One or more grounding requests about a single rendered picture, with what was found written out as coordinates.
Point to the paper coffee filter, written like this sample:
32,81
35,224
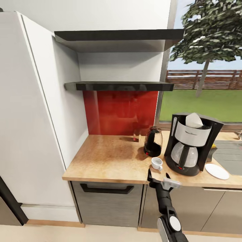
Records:
193,121

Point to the coffee cup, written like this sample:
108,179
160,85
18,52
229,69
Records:
157,163

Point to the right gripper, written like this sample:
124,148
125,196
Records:
156,184

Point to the saucer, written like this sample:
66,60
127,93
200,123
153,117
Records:
217,171

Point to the bottle of coffee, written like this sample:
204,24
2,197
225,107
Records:
212,150

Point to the fixed window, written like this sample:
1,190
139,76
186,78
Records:
206,66

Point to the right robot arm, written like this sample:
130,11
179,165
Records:
169,225

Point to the electric kettle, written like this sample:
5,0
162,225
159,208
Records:
153,142

